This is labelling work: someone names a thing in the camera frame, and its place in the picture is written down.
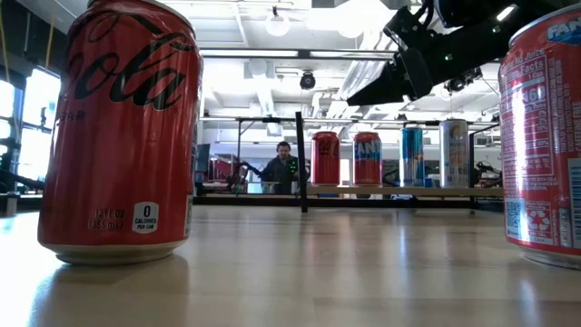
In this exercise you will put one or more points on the white slim can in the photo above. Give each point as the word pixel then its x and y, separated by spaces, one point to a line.
pixel 454 154

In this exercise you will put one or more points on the person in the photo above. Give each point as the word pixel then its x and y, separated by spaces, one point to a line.
pixel 282 170

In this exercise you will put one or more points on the wooden shelf with black posts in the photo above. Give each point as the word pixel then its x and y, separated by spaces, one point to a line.
pixel 404 191

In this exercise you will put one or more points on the black aluminium table frame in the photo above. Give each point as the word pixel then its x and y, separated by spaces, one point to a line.
pixel 363 202

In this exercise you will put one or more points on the round ceiling lamp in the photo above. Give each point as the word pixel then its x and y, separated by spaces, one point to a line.
pixel 278 23

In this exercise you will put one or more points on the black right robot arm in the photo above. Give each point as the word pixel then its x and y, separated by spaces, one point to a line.
pixel 535 9

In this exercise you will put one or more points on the blue striped slim can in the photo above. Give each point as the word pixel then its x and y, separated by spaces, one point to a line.
pixel 412 156

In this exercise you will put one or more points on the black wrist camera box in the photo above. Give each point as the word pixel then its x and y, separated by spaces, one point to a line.
pixel 463 82

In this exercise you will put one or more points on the red Fanta can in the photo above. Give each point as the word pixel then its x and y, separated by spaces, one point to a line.
pixel 367 159
pixel 544 136

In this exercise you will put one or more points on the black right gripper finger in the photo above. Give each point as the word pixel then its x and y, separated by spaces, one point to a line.
pixel 416 72
pixel 381 88

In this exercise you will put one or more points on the black hanging camera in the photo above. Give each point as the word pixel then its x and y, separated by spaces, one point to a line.
pixel 308 81

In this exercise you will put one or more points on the background black robot arm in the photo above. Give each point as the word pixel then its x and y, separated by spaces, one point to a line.
pixel 247 171
pixel 488 175

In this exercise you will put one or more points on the red Coca-Cola can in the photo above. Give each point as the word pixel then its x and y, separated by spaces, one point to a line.
pixel 325 159
pixel 118 136

